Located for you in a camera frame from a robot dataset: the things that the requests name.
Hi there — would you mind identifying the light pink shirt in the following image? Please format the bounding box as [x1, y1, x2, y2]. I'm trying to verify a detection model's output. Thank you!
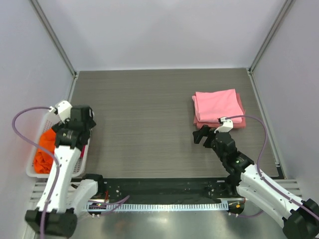
[192, 89, 244, 123]

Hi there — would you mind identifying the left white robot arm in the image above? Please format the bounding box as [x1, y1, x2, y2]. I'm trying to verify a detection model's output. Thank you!
[25, 101, 106, 238]

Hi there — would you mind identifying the slotted cable duct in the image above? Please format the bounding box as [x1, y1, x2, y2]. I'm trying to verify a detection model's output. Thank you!
[83, 201, 229, 213]

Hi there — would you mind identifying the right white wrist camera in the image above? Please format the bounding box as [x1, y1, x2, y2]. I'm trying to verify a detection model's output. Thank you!
[214, 117, 234, 133]

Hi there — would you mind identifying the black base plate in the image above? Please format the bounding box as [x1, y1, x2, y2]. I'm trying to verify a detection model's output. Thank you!
[93, 178, 241, 205]

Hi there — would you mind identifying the white plastic basket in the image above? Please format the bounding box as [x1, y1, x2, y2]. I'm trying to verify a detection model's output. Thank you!
[26, 109, 90, 179]

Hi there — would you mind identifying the orange t shirt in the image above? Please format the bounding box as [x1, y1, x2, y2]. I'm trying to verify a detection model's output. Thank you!
[33, 129, 56, 174]

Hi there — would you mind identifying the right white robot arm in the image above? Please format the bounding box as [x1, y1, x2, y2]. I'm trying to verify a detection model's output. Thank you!
[192, 125, 319, 239]

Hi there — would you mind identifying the aluminium frame post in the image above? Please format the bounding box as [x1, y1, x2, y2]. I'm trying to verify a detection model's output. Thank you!
[31, 0, 78, 78]
[247, 0, 296, 75]

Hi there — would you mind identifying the salmon pink shirt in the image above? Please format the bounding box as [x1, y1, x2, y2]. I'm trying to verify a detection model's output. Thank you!
[193, 93, 246, 129]

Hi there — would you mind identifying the right aluminium frame post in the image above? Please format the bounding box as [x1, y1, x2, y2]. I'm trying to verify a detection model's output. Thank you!
[247, 0, 296, 75]

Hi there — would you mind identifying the magenta t shirt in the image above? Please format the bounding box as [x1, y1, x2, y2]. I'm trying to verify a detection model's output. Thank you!
[80, 145, 86, 158]

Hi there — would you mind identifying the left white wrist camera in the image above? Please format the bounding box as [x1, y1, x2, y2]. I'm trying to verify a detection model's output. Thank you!
[49, 100, 72, 123]

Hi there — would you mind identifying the left aluminium frame post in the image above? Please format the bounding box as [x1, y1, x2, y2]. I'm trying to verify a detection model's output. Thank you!
[31, 0, 78, 78]

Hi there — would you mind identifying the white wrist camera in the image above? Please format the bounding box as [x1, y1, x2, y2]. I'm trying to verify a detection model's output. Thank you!
[49, 100, 72, 123]
[214, 117, 234, 133]

